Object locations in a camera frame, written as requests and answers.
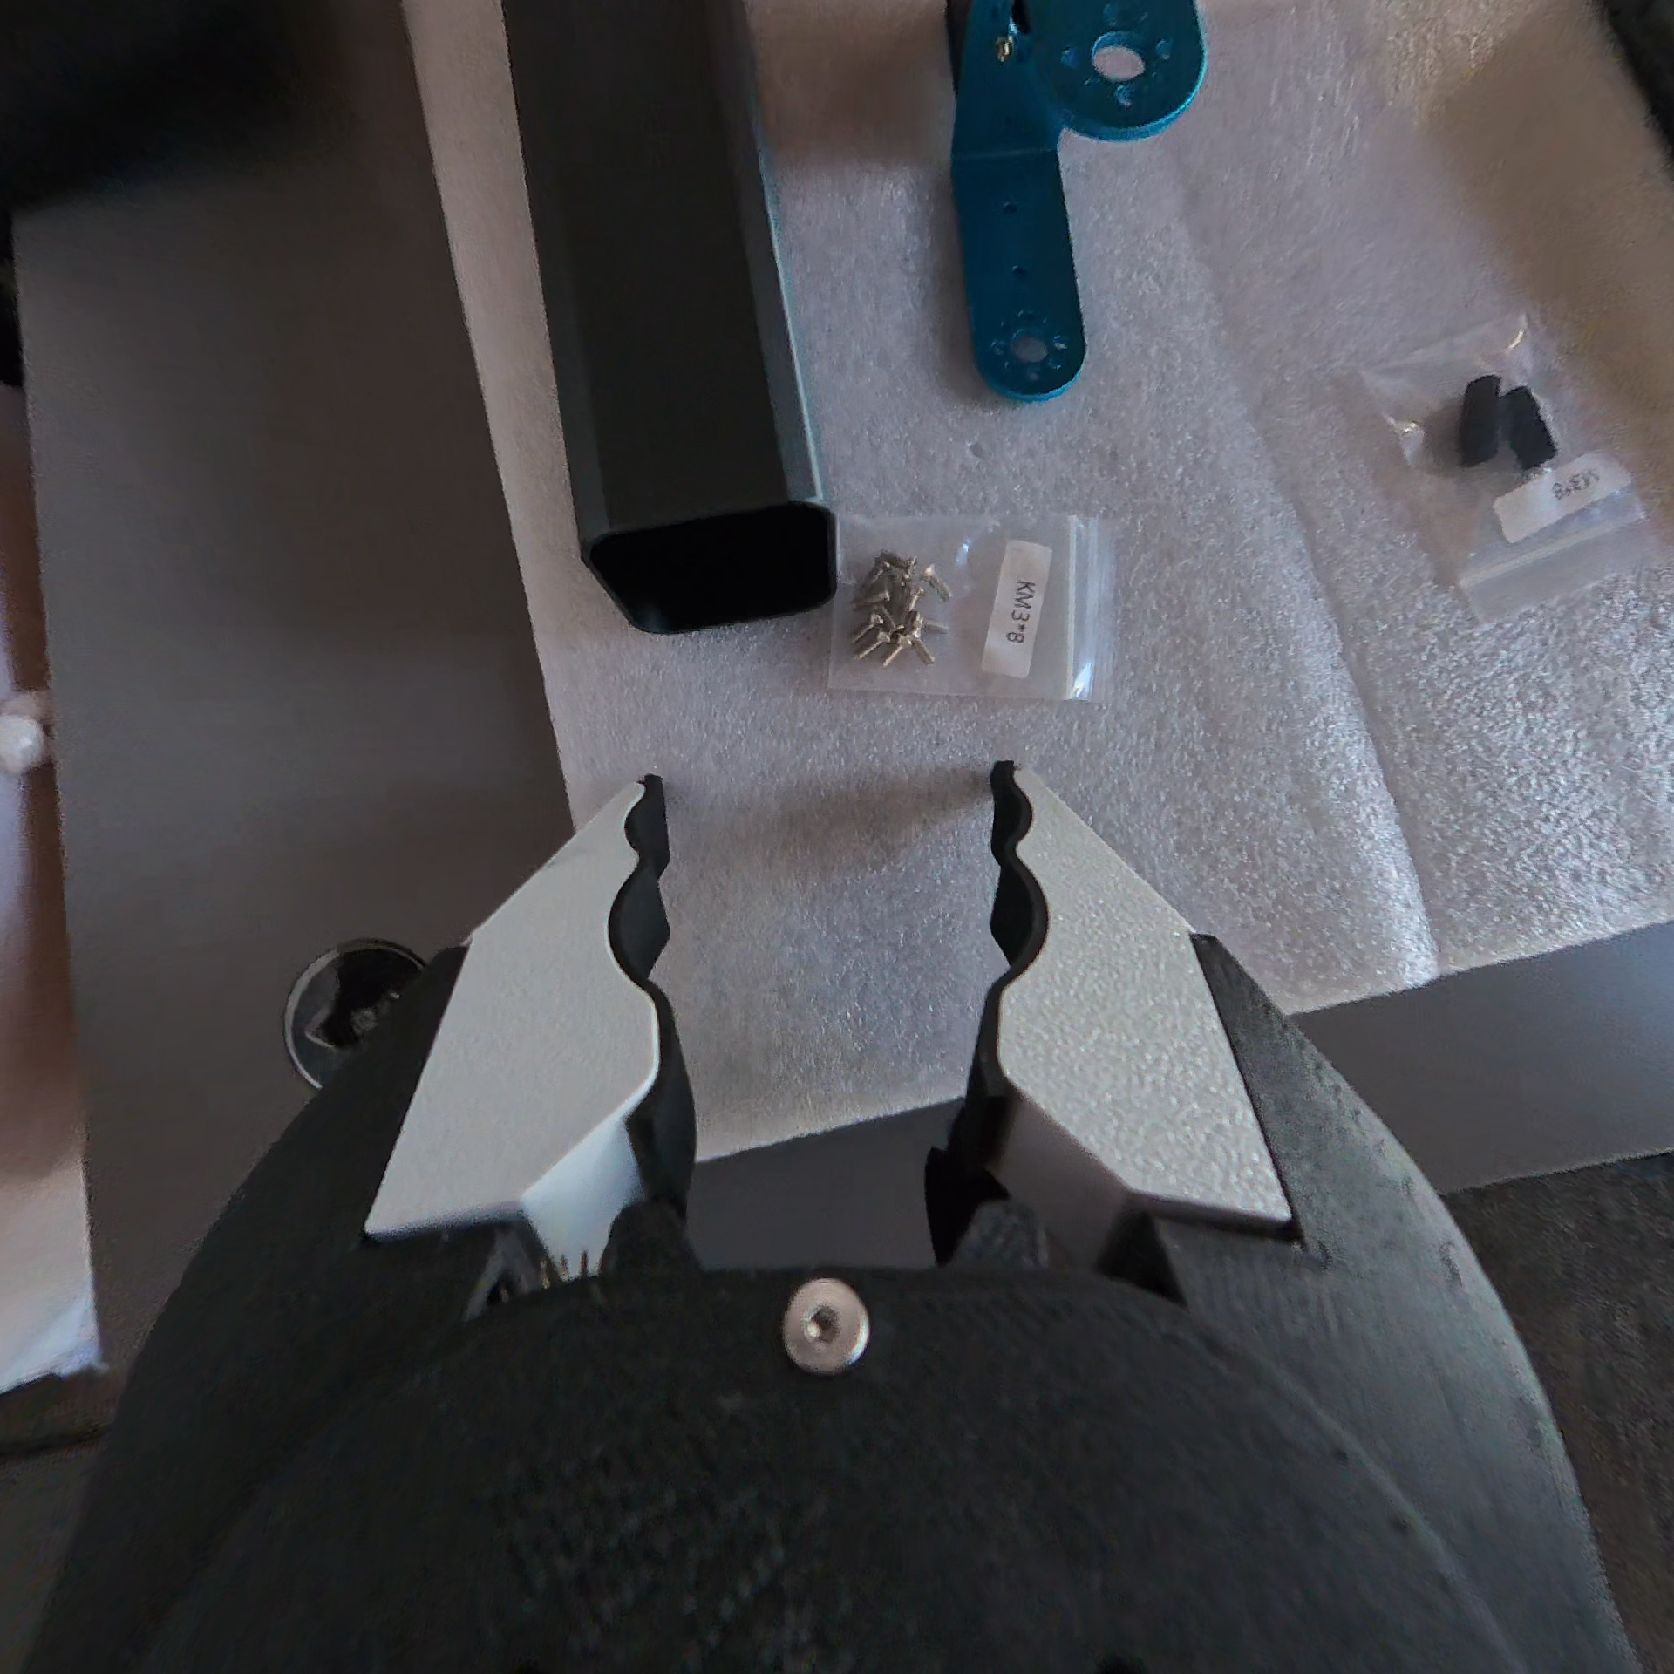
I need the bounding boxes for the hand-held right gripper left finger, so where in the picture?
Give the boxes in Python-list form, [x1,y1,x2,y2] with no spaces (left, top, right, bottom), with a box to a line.
[364,775,700,1251]

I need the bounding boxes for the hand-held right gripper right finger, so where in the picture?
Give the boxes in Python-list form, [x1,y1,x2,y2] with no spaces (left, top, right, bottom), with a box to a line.
[922,760,1313,1269]

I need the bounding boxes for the clear bag of silver screws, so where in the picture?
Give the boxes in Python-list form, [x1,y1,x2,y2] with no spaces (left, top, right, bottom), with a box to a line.
[828,515,1116,706]

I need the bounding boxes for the clear bag of black parts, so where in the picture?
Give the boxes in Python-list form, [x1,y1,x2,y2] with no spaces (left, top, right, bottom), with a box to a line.
[1357,311,1650,624]

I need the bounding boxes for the dark square case sleeve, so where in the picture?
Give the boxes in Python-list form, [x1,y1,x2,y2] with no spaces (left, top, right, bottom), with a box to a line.
[500,0,840,637]

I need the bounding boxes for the blue bracket servo assembly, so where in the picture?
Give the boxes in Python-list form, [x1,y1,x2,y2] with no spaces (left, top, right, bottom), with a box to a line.
[948,0,1205,400]

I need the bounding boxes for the round desk control button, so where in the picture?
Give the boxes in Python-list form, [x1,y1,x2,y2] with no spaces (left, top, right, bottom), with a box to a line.
[283,936,432,1088]

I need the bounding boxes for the grey desk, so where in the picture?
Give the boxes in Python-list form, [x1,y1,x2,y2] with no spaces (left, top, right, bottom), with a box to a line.
[0,0,1674,1386]

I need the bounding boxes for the white foam sheet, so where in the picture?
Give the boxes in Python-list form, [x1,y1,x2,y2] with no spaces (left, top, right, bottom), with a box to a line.
[399,0,1674,1173]

